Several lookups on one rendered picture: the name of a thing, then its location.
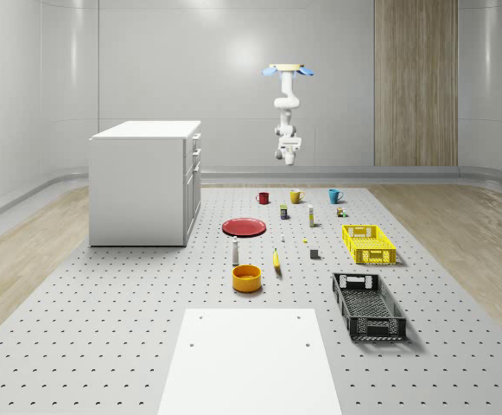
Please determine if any dark grey basket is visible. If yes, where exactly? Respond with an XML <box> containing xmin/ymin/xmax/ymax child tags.
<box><xmin>331</xmin><ymin>272</ymin><xmax>408</xmax><ymax>342</ymax></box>

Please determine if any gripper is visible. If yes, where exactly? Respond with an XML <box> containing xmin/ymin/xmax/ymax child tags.
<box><xmin>277</xmin><ymin>135</ymin><xmax>304</xmax><ymax>153</ymax></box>

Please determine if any red plate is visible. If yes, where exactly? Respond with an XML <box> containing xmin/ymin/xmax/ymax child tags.
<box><xmin>221</xmin><ymin>217</ymin><xmax>268</xmax><ymax>238</ymax></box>

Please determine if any white board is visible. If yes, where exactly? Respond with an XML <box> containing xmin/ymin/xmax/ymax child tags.
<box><xmin>157</xmin><ymin>308</ymin><xmax>343</xmax><ymax>415</ymax></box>

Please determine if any white cabinet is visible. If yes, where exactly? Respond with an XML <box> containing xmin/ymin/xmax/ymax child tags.
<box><xmin>88</xmin><ymin>119</ymin><xmax>203</xmax><ymax>248</ymax></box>

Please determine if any yellow bowl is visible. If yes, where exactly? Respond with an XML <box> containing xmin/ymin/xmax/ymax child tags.
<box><xmin>232</xmin><ymin>264</ymin><xmax>263</xmax><ymax>294</ymax></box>

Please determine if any yellow basket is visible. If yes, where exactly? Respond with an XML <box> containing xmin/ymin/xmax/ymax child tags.
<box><xmin>341</xmin><ymin>224</ymin><xmax>397</xmax><ymax>265</ymax></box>

